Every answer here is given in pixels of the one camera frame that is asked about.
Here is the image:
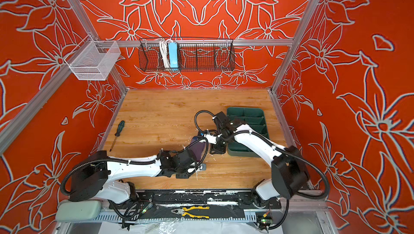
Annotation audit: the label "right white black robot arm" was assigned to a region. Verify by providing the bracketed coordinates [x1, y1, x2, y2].
[194, 110, 331, 201]

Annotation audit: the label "light blue box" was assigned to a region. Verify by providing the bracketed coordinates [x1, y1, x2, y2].
[168, 42, 179, 71]

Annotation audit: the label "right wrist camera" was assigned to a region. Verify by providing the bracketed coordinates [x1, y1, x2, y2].
[203, 134, 218, 145]

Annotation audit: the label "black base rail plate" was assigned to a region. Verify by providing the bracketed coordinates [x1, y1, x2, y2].
[110, 189, 281, 209]

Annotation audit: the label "white coiled cable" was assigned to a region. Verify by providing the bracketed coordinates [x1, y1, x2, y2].
[158, 39, 171, 70]

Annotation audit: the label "purple yellow blue sock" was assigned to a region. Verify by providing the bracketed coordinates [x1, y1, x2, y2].
[189, 137, 206, 162]

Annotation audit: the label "pale green pad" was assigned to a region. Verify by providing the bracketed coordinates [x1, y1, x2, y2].
[55, 200, 101, 222]

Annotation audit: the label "green handled screwdriver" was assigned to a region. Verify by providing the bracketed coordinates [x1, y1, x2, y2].
[110, 120, 125, 152]

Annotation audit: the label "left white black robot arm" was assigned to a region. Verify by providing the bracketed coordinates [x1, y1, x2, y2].
[60, 137, 210, 204]

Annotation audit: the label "white mesh wall basket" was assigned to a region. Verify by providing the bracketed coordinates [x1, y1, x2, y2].
[64, 40, 121, 81]

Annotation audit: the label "black wire wall basket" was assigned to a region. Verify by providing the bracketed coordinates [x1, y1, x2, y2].
[138, 38, 236, 72]

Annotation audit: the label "yellow handled pliers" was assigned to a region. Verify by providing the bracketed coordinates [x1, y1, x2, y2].
[170, 206, 210, 220]

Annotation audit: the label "green divided organizer tray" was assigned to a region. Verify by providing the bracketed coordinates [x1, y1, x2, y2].
[226, 106, 273, 158]

